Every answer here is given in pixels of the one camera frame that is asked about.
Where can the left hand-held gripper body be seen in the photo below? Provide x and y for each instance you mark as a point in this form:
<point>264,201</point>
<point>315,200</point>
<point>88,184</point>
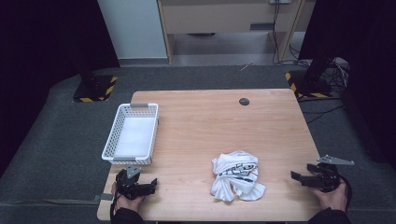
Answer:
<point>129,185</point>

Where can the person's right hand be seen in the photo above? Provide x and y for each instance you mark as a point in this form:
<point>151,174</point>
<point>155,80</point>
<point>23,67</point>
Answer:
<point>333,199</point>

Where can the person's left hand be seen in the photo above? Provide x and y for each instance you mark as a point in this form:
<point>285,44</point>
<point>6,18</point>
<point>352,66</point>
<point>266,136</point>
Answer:
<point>126,202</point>

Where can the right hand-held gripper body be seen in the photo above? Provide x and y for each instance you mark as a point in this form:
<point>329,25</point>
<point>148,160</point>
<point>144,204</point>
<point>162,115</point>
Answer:
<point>327,179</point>

